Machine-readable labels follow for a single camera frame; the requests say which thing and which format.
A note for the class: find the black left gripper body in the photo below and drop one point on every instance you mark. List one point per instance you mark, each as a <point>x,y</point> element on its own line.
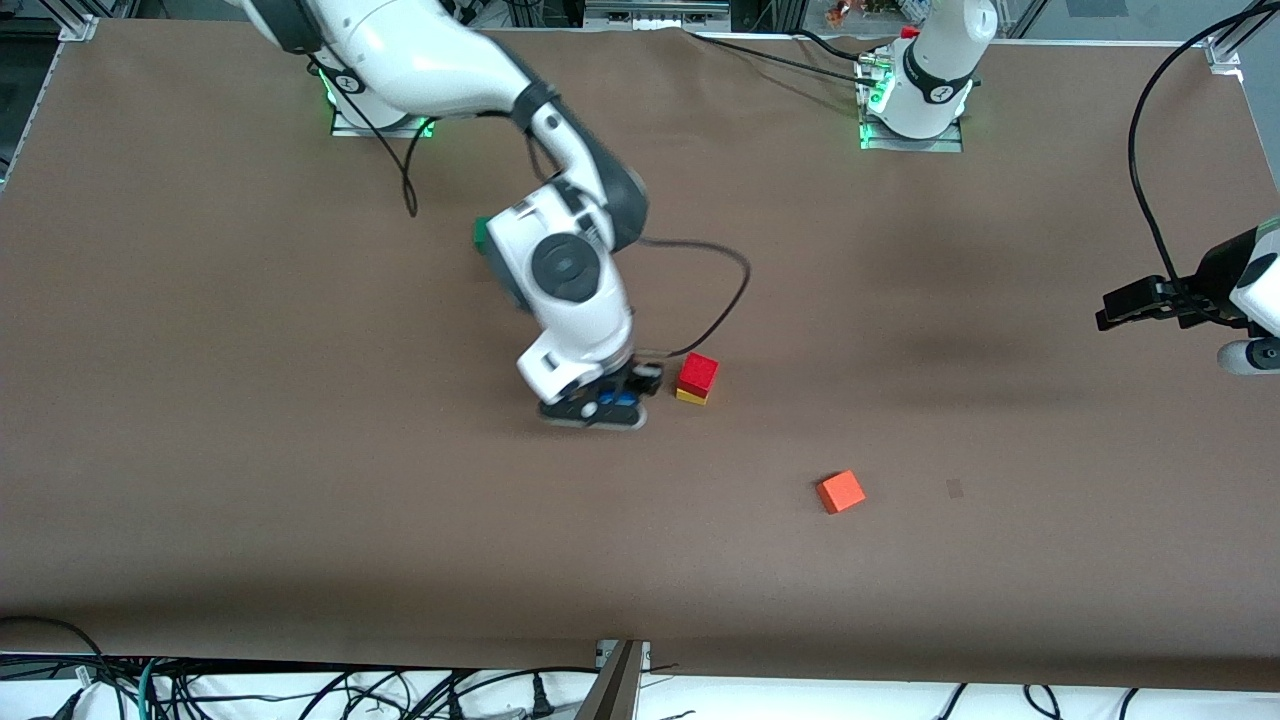
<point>1212,278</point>

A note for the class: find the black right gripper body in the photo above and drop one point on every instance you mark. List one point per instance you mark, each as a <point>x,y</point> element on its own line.
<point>634,378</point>

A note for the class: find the blue wooden block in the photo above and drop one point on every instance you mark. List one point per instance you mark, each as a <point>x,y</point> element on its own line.
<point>625,400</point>

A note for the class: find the red wooden block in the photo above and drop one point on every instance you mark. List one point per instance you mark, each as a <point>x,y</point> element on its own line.
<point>697,373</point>

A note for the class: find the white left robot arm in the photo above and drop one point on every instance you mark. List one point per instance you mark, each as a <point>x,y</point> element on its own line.
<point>940,60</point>

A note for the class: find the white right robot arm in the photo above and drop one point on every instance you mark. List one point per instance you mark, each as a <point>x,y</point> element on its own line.
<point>570,300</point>

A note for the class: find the yellow wooden block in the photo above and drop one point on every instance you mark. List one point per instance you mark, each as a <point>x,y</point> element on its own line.
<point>690,397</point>

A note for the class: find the brown table cover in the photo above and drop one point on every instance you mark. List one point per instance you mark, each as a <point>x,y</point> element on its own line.
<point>640,560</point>

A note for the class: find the green wooden block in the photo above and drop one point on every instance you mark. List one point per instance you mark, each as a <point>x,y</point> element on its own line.
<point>480,235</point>

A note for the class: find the orange wooden block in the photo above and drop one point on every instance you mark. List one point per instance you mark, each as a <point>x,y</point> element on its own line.
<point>841,492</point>

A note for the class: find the aluminium corner profile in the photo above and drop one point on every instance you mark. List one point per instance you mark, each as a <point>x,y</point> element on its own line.
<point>78,22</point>
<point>1235,45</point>

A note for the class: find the brown beam under table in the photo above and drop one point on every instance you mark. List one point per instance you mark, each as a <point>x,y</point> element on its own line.
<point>612,695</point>

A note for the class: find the black power plug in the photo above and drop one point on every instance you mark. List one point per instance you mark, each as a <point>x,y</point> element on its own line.
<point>541,700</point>

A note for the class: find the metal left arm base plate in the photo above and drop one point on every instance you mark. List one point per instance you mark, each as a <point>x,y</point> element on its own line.
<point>950,142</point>

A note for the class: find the small metal bracket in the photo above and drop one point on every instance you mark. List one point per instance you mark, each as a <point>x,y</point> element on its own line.
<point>645,655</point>

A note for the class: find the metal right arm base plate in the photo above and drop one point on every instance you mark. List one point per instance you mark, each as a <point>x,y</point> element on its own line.
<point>345,125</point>

